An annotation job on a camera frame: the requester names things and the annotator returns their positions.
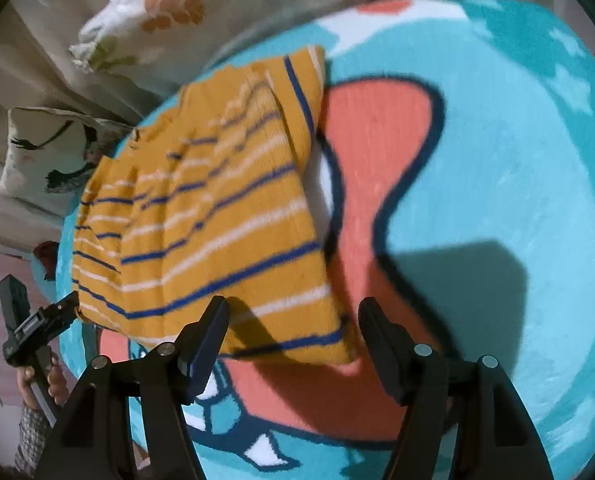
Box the yellow striped knit sweater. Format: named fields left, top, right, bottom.
left=72, top=46, right=355, bottom=364

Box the checkered left sleeve forearm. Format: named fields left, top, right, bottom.
left=12, top=405, right=51, bottom=479

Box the person's left hand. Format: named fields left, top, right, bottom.
left=15, top=353, right=68, bottom=411

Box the dark red plush toy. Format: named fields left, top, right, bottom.
left=32, top=240, right=58, bottom=282

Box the white eyelash print pillow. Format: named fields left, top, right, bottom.
left=0, top=107, right=131, bottom=217

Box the turquoise cartoon plush blanket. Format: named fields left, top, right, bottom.
left=60, top=0, right=595, bottom=479

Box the white leaf print pillow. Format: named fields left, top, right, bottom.
left=70, top=0, right=373, bottom=96

